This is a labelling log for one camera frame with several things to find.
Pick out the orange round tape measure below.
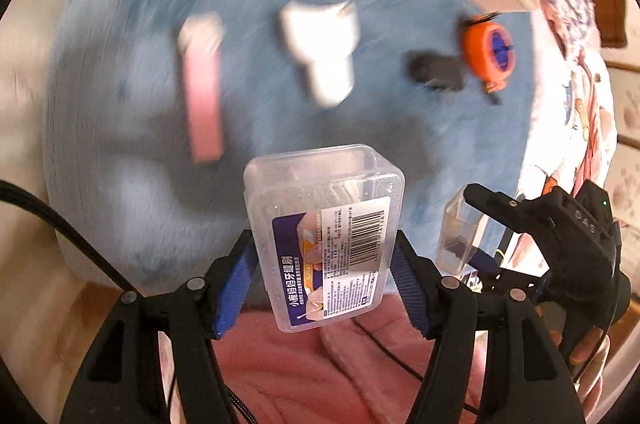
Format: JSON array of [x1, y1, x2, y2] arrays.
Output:
[[457, 10, 518, 105]]

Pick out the black charger plug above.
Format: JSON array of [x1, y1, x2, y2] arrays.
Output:
[[406, 49, 467, 98]]

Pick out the person's right hand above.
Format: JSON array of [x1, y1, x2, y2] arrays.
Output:
[[569, 335, 614, 411]]

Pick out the pink fleece robe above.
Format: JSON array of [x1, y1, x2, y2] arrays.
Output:
[[210, 289, 491, 424]]

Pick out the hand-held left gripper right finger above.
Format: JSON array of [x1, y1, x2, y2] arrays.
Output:
[[390, 229, 586, 424]]

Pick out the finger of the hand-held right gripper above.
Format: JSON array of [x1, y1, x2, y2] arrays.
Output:
[[464, 183, 554, 233], [470, 249, 548, 300]]

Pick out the peach printed quilt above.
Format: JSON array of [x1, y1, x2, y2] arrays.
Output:
[[520, 49, 616, 225]]

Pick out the small clear plastic box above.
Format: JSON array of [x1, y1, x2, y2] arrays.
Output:
[[436, 189, 488, 277]]

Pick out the labelled clear plastic box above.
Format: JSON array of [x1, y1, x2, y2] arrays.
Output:
[[243, 143, 405, 333]]

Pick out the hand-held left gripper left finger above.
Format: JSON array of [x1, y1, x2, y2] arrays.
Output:
[[65, 229, 261, 424]]

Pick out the black cable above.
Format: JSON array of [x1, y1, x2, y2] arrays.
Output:
[[0, 180, 138, 297]]

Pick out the blue fluffy towel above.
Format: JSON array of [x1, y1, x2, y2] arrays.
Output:
[[42, 0, 538, 300]]

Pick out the white handheld device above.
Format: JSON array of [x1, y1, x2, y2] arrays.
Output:
[[279, 0, 362, 110]]

